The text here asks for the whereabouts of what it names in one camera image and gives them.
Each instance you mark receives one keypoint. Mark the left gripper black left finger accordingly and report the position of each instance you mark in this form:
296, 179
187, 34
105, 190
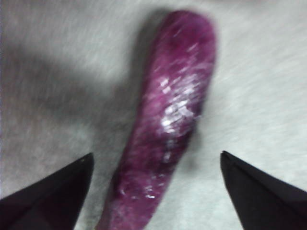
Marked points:
48, 203

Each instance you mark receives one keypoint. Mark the purple eggplant with green stem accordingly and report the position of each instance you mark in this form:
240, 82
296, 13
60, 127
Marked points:
168, 119

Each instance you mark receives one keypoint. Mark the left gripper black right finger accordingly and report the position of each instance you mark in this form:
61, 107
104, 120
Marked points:
263, 203

